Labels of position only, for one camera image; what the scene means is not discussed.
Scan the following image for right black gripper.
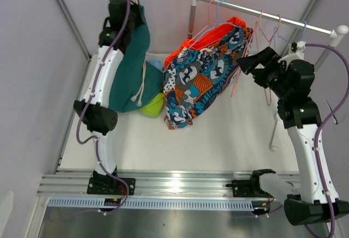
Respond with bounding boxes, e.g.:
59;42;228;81
236;47;291;100

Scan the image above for light blue shorts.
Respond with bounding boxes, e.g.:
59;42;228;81
148;59;164;72

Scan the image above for teal green shorts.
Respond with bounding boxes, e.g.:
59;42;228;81
109;23;164;112

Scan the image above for blue hanger for patterned shorts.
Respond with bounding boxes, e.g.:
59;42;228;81
189;0;228;49

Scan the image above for patterned navy white shorts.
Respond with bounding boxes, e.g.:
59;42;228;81
163;26;253;129

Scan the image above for lime green shorts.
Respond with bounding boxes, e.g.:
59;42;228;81
140;93;164;118

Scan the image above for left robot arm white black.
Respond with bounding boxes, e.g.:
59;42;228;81
74;0;144;194

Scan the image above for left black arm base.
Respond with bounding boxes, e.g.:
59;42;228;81
87;171;127;195

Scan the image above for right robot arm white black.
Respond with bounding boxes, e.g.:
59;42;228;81
237;47;348;225

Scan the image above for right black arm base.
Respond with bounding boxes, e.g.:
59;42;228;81
225;169;276;198

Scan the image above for orange shorts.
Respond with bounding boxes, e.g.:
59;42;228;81
164;17;246;70

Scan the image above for pink hanger for orange shorts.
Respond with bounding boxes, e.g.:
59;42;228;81
190;0;221;42

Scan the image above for white plastic basket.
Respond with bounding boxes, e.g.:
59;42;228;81
146;52;170;66

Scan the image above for silver clothes rack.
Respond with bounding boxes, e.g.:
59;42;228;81
181;0;349;151

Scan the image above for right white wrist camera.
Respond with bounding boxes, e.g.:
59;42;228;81
278;41;306;65

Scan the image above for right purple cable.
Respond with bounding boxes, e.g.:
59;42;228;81
304;43;349;238

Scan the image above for aluminium mounting rail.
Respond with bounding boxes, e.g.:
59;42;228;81
37;170;251;199

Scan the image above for slotted grey cable duct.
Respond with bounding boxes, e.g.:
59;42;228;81
48;197;254;211

